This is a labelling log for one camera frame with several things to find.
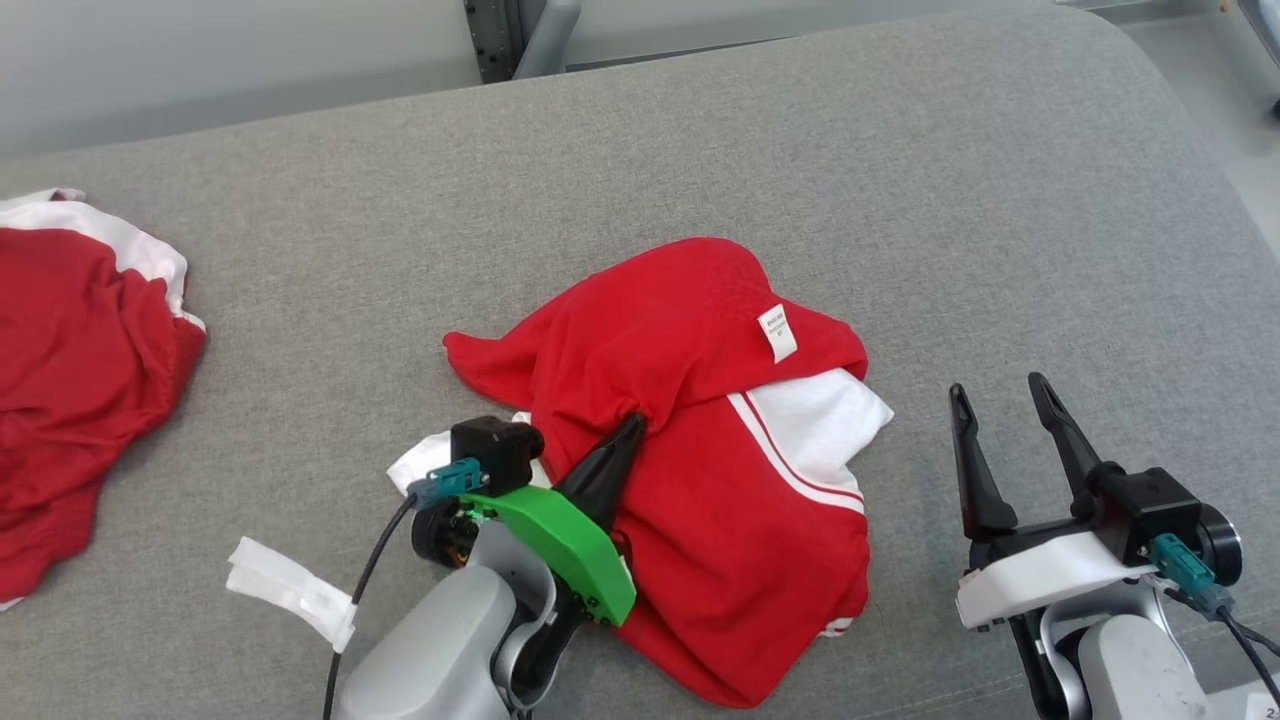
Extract white cloth strip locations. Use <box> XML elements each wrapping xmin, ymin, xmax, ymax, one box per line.
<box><xmin>225</xmin><ymin>536</ymin><xmax>359</xmax><ymax>654</ymax></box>

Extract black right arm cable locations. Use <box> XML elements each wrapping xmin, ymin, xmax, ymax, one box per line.
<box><xmin>1165</xmin><ymin>585</ymin><xmax>1280</xmax><ymax>706</ymax></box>

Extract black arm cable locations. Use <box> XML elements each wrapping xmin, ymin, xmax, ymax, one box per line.
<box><xmin>1165</xmin><ymin>585</ymin><xmax>1280</xmax><ymax>706</ymax></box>
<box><xmin>321</xmin><ymin>494</ymin><xmax>418</xmax><ymax>720</ymax></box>

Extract grey metal frame post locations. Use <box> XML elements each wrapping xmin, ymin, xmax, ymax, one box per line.
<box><xmin>464</xmin><ymin>0</ymin><xmax>583</xmax><ymax>84</ymax></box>

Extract red basketball shorts white stripe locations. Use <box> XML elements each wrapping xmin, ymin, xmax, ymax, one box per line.
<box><xmin>0</xmin><ymin>188</ymin><xmax>208</xmax><ymax>612</ymax></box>

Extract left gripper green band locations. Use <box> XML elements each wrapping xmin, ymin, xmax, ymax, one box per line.
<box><xmin>411</xmin><ymin>413</ymin><xmax>649</xmax><ymax>661</ymax></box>

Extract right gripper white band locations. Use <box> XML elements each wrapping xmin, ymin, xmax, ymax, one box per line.
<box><xmin>949</xmin><ymin>372</ymin><xmax>1244</xmax><ymax>631</ymax></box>

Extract red basketball jersey white sleeves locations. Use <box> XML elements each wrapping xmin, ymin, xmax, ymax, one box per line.
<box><xmin>388</xmin><ymin>237</ymin><xmax>895</xmax><ymax>710</ymax></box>

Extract teal cable connector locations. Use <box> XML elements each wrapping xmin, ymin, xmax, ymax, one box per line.
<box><xmin>1148</xmin><ymin>533</ymin><xmax>1237</xmax><ymax>622</ymax></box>
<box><xmin>406</xmin><ymin>457</ymin><xmax>488</xmax><ymax>508</ymax></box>

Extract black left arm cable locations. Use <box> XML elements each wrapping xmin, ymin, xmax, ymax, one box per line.
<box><xmin>321</xmin><ymin>494</ymin><xmax>418</xmax><ymax>720</ymax></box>

